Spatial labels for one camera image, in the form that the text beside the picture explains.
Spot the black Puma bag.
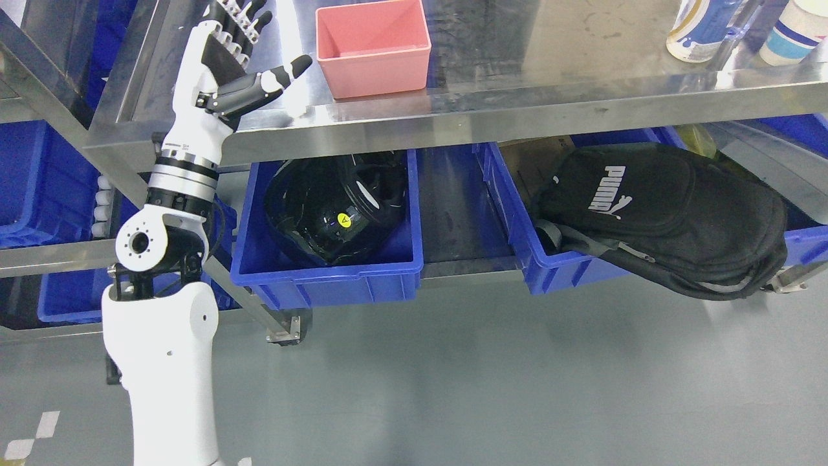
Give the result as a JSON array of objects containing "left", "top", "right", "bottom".
[{"left": 529, "top": 142, "right": 789, "bottom": 301}]

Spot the blue bin far left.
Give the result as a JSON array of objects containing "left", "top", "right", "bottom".
[{"left": 1, "top": 120, "right": 100, "bottom": 250}]

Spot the cardboard box in bin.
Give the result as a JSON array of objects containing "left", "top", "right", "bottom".
[{"left": 497, "top": 135, "right": 576, "bottom": 206}]

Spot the white blue striped cup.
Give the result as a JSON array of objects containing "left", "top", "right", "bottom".
[{"left": 758, "top": 1, "right": 827, "bottom": 66}]

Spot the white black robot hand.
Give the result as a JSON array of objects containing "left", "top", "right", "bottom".
[{"left": 162, "top": 0, "right": 313, "bottom": 164}]

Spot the blue bin with helmet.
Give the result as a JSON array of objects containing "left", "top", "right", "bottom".
[{"left": 230, "top": 150, "right": 425, "bottom": 310}]

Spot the blue bin with bag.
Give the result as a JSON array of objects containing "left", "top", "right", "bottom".
[{"left": 471, "top": 128, "right": 826, "bottom": 294}]

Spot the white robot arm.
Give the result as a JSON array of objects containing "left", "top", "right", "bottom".
[{"left": 102, "top": 144, "right": 224, "bottom": 465}]

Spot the pink plastic storage box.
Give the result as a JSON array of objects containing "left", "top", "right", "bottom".
[{"left": 314, "top": 1, "right": 432, "bottom": 100}]

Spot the black helmet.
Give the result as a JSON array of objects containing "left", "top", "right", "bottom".
[{"left": 263, "top": 151, "right": 408, "bottom": 268}]

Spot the white blue bottle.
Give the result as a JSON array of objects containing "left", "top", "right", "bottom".
[{"left": 665, "top": 1, "right": 743, "bottom": 63}]

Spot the stainless steel shelf cart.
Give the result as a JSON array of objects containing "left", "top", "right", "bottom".
[{"left": 0, "top": 0, "right": 828, "bottom": 346}]

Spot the blue bin lower left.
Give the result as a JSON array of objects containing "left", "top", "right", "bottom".
[{"left": 38, "top": 198, "right": 239, "bottom": 324}]

